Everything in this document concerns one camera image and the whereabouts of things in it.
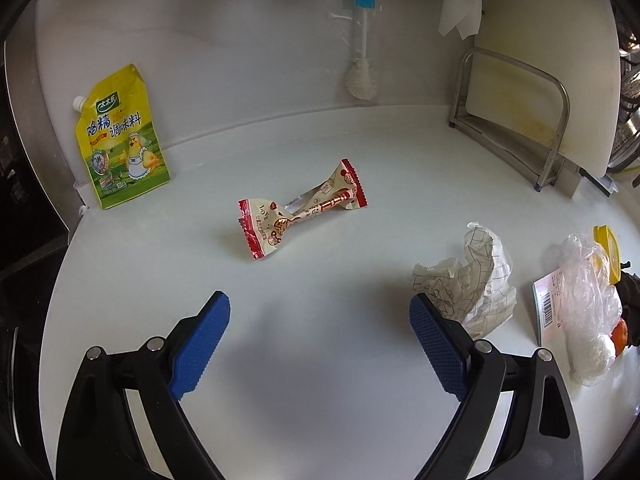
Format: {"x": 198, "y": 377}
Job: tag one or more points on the red and white snack wrapper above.
{"x": 300, "y": 210}

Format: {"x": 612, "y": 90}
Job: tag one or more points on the dark crumpled scrap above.
{"x": 630, "y": 295}

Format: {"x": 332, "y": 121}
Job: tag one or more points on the black stove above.
{"x": 25, "y": 210}

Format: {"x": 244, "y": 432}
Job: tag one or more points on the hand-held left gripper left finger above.
{"x": 200, "y": 345}

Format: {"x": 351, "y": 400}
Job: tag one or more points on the crumpled checked paper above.
{"x": 480, "y": 280}

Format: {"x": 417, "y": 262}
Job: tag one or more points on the white cutting board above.
{"x": 550, "y": 35}

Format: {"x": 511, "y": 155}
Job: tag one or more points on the steel cutting board rack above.
{"x": 555, "y": 152}

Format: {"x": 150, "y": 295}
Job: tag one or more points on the clear plastic bag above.
{"x": 585, "y": 300}

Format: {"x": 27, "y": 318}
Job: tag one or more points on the yellow seasoning pouch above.
{"x": 120, "y": 150}

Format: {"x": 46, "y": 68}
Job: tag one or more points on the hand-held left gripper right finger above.
{"x": 440, "y": 350}

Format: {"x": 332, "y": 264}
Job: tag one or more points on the black dish rack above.
{"x": 631, "y": 100}

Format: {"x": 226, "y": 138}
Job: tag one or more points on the yellow-rimmed clear container lid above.
{"x": 607, "y": 240}

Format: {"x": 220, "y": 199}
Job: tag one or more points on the printed paper receipt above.
{"x": 547, "y": 305}

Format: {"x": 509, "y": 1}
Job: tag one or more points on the orange peel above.
{"x": 621, "y": 337}

